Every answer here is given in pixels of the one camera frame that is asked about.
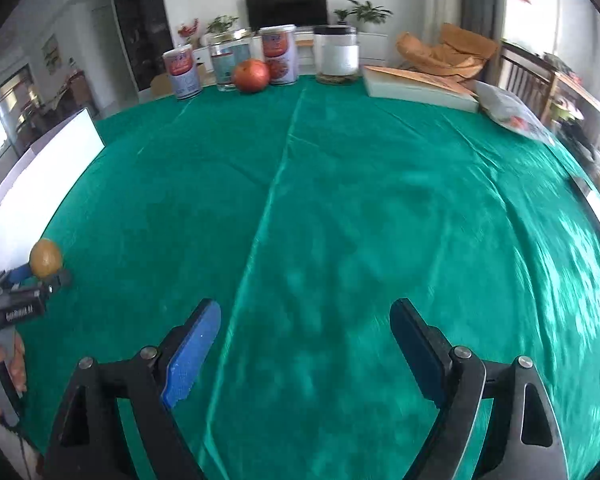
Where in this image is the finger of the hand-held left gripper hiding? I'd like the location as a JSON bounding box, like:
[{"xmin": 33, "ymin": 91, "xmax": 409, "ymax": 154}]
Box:
[
  {"xmin": 0, "ymin": 263, "xmax": 35, "ymax": 289},
  {"xmin": 17, "ymin": 269, "xmax": 74, "ymax": 295}
]

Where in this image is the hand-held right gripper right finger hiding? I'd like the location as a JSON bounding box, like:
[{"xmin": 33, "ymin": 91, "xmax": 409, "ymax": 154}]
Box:
[{"xmin": 389, "ymin": 298, "xmax": 568, "ymax": 480}]

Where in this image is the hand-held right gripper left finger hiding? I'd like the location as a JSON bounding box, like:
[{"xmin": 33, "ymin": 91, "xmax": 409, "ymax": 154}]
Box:
[{"xmin": 42, "ymin": 298, "xmax": 222, "ymax": 480}]

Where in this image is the brown-yellow pear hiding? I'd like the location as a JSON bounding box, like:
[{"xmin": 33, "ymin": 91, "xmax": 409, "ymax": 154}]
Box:
[{"xmin": 29, "ymin": 238, "xmax": 64, "ymax": 279}]

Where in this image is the white board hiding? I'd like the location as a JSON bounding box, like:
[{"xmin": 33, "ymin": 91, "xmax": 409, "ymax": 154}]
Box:
[{"xmin": 0, "ymin": 108, "xmax": 106, "ymax": 281}]

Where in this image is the person's left hand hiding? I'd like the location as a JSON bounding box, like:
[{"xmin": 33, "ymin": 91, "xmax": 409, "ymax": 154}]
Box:
[{"xmin": 0, "ymin": 332, "xmax": 28, "ymax": 418}]

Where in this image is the green tablecloth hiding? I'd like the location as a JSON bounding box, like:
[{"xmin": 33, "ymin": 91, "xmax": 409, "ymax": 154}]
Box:
[{"xmin": 12, "ymin": 74, "xmax": 600, "ymax": 480}]

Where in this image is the brown cardboard box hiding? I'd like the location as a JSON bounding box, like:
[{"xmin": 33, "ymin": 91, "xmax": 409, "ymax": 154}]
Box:
[{"xmin": 150, "ymin": 72, "xmax": 176, "ymax": 97}]

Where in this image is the black smartphone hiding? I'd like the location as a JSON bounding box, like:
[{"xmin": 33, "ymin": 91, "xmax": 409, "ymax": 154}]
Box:
[{"xmin": 569, "ymin": 172, "xmax": 600, "ymax": 254}]

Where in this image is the short red-label tin can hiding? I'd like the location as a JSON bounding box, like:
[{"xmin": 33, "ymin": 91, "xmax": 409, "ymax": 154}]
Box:
[{"xmin": 162, "ymin": 45, "xmax": 204, "ymax": 101}]

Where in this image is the white plastic bag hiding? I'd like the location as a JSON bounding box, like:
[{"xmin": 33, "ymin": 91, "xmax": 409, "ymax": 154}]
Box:
[{"xmin": 472, "ymin": 80, "xmax": 557, "ymax": 147}]

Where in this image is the flat pale book box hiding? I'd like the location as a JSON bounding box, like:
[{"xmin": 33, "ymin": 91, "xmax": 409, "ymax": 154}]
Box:
[{"xmin": 362, "ymin": 65, "xmax": 480, "ymax": 114}]

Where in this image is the dark glass display cabinet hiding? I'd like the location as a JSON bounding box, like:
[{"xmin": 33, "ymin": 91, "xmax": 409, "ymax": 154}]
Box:
[{"xmin": 108, "ymin": 0, "xmax": 174, "ymax": 92}]

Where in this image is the clear glass jar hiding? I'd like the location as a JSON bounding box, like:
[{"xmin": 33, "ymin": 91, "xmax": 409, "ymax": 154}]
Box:
[{"xmin": 207, "ymin": 29, "xmax": 254, "ymax": 92}]

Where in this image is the red flower bouquet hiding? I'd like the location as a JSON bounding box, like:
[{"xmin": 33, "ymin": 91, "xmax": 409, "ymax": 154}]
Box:
[{"xmin": 177, "ymin": 18, "xmax": 201, "ymax": 47}]

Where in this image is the red apple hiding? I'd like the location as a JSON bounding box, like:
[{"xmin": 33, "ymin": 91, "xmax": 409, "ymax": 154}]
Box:
[{"xmin": 231, "ymin": 58, "xmax": 271, "ymax": 94}]

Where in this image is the dark wooden chair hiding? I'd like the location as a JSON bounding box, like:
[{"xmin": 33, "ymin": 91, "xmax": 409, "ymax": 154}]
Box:
[{"xmin": 497, "ymin": 40, "xmax": 557, "ymax": 112}]

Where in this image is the orange lounge chair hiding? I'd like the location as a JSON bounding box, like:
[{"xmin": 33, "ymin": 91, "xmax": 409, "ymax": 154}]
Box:
[{"xmin": 396, "ymin": 22, "xmax": 500, "ymax": 82}]

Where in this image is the white television cabinet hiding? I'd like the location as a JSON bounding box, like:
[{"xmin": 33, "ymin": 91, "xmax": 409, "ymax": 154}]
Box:
[{"xmin": 295, "ymin": 29, "xmax": 403, "ymax": 69}]

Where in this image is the leafy green potted plant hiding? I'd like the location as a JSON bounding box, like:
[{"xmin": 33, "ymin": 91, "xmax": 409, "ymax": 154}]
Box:
[{"xmin": 207, "ymin": 15, "xmax": 240, "ymax": 37}]

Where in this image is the black-lid plastic jar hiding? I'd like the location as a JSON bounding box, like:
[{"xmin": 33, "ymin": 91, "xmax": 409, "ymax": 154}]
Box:
[{"xmin": 313, "ymin": 25, "xmax": 359, "ymax": 85}]

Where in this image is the tall red-label tin can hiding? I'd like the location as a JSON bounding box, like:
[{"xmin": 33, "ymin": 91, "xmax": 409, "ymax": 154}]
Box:
[{"xmin": 259, "ymin": 24, "xmax": 299, "ymax": 86}]

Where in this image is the large green potted plant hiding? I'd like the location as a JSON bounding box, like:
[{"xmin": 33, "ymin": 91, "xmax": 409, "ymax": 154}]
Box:
[{"xmin": 349, "ymin": 0, "xmax": 394, "ymax": 27}]

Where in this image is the covered standing air conditioner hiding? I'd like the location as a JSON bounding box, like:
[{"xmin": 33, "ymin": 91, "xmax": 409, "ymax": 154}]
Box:
[{"xmin": 425, "ymin": 0, "xmax": 464, "ymax": 42}]

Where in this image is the grey curtain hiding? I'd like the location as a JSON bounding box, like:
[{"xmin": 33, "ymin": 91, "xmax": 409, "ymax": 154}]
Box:
[{"xmin": 460, "ymin": 0, "xmax": 507, "ymax": 42}]

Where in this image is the black television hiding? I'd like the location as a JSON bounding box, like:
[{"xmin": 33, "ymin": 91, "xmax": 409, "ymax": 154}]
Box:
[{"xmin": 245, "ymin": 0, "xmax": 328, "ymax": 29}]

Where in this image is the framed wall painting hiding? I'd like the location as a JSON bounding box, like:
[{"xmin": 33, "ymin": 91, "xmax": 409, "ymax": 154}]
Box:
[{"xmin": 41, "ymin": 33, "xmax": 61, "ymax": 75}]

